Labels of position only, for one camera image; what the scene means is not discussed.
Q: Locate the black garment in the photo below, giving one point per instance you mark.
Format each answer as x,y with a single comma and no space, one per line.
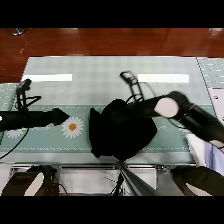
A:
120,133

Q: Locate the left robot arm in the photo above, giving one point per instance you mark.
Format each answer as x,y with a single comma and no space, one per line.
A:
30,118

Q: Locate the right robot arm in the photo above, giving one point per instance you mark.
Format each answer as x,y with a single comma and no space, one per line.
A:
200,120

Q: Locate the white garment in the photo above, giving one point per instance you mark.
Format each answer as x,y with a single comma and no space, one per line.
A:
197,146

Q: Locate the light blue garment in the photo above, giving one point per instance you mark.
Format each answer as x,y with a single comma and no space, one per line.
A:
216,160

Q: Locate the silver frame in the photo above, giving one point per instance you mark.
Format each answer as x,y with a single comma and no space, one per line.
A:
83,180

